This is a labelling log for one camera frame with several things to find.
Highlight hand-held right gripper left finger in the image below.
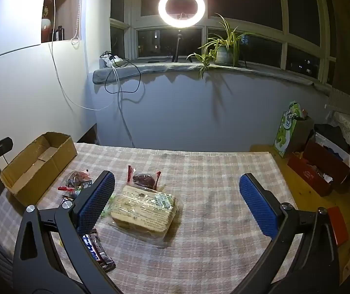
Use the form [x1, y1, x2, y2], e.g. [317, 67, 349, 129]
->
[12, 170, 123, 294]

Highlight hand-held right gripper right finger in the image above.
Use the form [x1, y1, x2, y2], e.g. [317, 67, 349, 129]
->
[239, 173, 341, 294]

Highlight sandwich pack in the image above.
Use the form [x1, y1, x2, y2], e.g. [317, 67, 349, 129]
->
[102, 184, 183, 245]

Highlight brown chocolate bar blue label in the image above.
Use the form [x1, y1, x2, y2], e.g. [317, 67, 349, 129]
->
[82, 229, 116, 272]

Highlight brown cardboard box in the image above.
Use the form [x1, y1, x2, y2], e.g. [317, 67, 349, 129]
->
[0, 132, 78, 207]

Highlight clear packet of red snacks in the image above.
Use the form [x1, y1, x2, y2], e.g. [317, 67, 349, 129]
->
[66, 169, 93, 190]

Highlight red wrapped dark cake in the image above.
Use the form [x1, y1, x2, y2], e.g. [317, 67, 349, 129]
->
[128, 165, 162, 190]

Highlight green paper bag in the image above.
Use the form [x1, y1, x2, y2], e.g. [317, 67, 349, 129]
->
[273, 100, 315, 159]

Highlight red cardboard box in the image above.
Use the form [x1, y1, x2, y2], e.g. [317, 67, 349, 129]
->
[287, 133, 350, 197]

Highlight small orange red box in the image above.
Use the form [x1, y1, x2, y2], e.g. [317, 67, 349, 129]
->
[326, 207, 349, 247]

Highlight dark clothes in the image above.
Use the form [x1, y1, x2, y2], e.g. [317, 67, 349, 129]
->
[314, 123, 350, 160]

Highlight white vase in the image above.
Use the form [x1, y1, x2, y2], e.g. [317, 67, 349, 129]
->
[41, 5, 52, 42]

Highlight grey windowsill cloth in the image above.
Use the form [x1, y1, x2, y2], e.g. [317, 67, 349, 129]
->
[92, 63, 331, 94]

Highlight white power strip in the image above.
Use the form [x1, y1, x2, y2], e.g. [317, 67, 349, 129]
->
[100, 53, 127, 67]

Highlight potted spider plant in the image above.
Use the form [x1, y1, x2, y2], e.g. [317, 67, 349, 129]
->
[187, 13, 255, 78]

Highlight black light tripod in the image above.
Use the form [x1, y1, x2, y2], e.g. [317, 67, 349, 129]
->
[171, 30, 183, 62]

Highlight grey cable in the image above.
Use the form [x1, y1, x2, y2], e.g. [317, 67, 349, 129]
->
[116, 67, 135, 149]

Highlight white cable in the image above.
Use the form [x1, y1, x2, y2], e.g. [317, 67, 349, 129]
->
[48, 0, 114, 111]

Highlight black cable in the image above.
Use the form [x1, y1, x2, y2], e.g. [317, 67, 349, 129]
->
[105, 63, 145, 95]

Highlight wooden wall shelf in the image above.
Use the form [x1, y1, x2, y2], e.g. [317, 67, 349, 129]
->
[41, 0, 84, 43]

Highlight white window frame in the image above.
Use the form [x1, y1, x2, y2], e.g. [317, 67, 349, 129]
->
[110, 0, 338, 84]

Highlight ring light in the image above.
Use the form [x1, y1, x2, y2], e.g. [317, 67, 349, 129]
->
[158, 0, 206, 31]

